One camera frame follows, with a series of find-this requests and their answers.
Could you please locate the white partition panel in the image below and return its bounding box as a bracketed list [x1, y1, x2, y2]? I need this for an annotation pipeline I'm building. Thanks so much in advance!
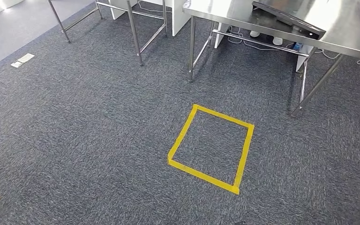
[171, 0, 191, 37]
[108, 0, 137, 20]

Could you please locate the grey floor socket plate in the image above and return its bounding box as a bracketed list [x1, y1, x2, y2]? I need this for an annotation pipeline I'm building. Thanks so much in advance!
[10, 53, 35, 68]

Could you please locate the long black plastic part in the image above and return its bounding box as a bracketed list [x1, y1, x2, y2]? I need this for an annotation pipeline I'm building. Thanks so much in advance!
[252, 0, 327, 40]

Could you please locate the white cable bundle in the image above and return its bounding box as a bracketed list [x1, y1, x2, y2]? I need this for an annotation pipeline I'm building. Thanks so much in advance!
[227, 26, 294, 52]

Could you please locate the stainless steel workbench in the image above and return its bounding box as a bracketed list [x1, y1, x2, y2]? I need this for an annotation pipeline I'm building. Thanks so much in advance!
[182, 0, 360, 118]

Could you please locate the yellow floor tape rectangle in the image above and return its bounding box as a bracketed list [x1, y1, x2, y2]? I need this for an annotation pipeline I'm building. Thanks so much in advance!
[167, 104, 255, 195]

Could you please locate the steel table frame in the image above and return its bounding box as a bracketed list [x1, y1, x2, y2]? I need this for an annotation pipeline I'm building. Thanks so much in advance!
[47, 0, 168, 67]

